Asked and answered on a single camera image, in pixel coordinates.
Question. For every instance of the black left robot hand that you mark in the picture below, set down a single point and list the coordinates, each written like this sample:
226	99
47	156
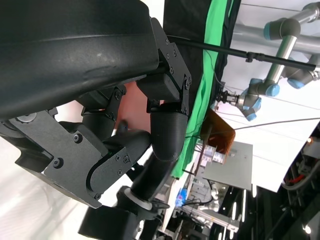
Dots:
75	50

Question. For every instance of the pink plastic bowl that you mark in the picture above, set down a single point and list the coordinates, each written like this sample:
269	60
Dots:
135	105

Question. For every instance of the silver blue industrial robot arm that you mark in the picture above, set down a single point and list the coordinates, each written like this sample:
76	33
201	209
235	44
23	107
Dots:
297	80
281	28

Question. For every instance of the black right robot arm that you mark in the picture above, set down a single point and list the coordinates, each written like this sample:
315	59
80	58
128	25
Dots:
152	175

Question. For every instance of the black backdrop curtain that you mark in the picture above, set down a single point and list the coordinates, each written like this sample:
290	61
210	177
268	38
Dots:
185	22

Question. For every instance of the green backdrop cloth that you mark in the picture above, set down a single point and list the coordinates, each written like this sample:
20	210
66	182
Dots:
212	30

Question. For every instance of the small black end effector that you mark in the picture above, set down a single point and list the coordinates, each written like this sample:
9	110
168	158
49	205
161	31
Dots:
228	98

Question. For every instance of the orange translucent box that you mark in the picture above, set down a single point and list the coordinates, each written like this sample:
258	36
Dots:
220	127

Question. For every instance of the small blue item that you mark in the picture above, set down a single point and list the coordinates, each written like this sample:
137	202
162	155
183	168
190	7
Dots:
183	197

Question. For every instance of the black stand pole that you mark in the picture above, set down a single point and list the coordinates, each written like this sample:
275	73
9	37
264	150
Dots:
275	59

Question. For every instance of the grey metal panel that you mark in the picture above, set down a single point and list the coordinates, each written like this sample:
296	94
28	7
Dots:
237	170

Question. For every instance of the aluminium profile frame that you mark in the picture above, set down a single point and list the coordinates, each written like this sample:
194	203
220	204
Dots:
220	221

